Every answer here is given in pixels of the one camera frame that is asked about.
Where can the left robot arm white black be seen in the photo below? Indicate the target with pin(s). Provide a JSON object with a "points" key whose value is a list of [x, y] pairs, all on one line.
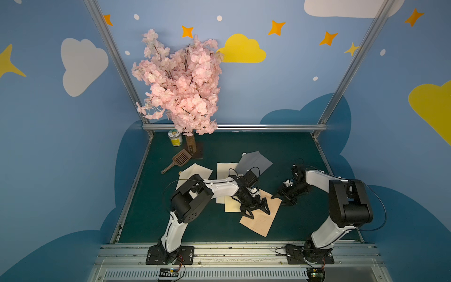
{"points": [[191, 198]]}

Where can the left small circuit board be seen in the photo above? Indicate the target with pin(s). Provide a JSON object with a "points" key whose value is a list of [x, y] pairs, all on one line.
{"points": [[168, 275]]}

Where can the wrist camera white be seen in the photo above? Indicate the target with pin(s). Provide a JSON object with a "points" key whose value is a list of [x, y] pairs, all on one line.
{"points": [[289, 183], [253, 191]]}

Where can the brown slotted scoop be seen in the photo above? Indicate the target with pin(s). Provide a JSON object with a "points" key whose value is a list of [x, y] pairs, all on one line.
{"points": [[179, 159]]}

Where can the yellow envelope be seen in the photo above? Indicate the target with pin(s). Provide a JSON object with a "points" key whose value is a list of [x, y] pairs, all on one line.
{"points": [[231, 205]]}

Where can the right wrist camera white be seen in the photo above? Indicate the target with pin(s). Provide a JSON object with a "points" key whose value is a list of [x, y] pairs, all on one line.
{"points": [[289, 183]]}

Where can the aluminium frame post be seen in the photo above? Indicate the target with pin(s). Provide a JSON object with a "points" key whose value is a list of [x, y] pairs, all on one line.
{"points": [[101, 25], [366, 44]]}

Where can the white paper sheet left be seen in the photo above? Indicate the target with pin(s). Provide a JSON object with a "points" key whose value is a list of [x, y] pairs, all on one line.
{"points": [[194, 169]]}

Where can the small circuit board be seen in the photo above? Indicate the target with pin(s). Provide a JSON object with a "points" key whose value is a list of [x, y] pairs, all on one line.
{"points": [[315, 275], [168, 275]]}

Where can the right aluminium frame post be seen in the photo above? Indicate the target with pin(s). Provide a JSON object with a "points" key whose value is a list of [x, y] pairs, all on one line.
{"points": [[366, 44]]}

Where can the right small circuit board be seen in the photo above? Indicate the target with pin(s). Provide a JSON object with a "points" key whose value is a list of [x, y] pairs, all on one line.
{"points": [[315, 275]]}

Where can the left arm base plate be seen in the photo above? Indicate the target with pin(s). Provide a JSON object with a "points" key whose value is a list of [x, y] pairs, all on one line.
{"points": [[183, 254]]}

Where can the left aluminium frame post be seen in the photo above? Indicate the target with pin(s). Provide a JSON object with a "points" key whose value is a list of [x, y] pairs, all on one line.
{"points": [[101, 25]]}

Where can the aluminium rail base frame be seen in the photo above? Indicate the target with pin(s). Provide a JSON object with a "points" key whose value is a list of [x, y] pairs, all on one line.
{"points": [[240, 262]]}

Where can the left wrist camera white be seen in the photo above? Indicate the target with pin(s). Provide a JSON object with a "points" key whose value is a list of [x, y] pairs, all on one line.
{"points": [[253, 191]]}

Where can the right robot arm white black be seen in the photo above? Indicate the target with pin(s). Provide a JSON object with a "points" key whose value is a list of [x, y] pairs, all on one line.
{"points": [[348, 206]]}

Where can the back horizontal aluminium bar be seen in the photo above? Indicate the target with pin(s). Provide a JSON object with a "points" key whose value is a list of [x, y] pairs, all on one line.
{"points": [[270, 128]]}

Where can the yellow green tin can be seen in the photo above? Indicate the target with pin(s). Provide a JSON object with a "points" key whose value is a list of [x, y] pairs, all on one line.
{"points": [[176, 137]]}

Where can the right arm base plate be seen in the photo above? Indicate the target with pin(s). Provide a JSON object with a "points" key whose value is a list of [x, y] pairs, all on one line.
{"points": [[299, 253]]}

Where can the brown letter paper front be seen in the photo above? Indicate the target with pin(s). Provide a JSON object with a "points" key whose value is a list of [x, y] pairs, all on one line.
{"points": [[262, 222]]}

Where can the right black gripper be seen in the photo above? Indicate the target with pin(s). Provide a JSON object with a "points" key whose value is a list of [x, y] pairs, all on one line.
{"points": [[287, 192]]}

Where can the pink cherry blossom tree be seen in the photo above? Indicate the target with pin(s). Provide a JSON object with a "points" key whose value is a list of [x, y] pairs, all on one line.
{"points": [[184, 85]]}

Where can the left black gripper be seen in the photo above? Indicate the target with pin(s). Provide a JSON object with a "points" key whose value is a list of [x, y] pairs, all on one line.
{"points": [[252, 202]]}

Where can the grey envelope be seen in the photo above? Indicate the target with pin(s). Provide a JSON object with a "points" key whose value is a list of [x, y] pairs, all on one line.
{"points": [[253, 161]]}

